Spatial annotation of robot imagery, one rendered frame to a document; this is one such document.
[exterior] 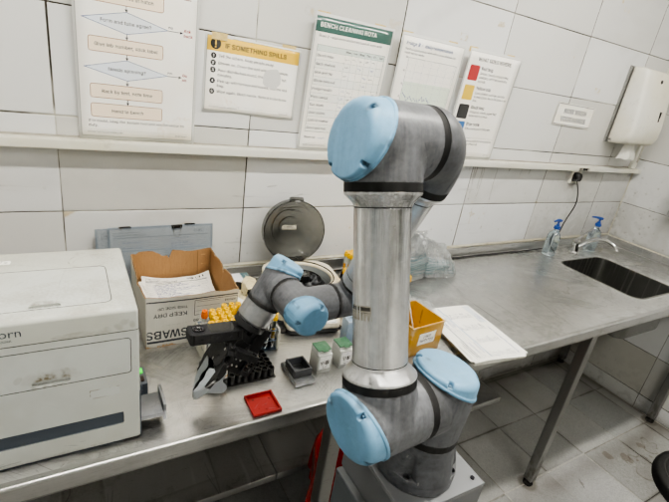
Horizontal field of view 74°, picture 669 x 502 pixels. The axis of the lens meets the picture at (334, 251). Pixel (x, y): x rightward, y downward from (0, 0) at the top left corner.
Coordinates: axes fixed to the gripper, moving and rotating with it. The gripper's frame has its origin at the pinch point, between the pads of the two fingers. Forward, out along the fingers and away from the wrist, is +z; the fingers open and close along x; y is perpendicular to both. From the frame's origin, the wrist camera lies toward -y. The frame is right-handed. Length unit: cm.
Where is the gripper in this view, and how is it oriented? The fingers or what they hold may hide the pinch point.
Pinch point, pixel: (193, 392)
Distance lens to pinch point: 105.9
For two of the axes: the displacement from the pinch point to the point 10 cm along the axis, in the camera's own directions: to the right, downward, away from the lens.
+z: -5.6, 8.3, 0.7
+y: 6.7, 4.0, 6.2
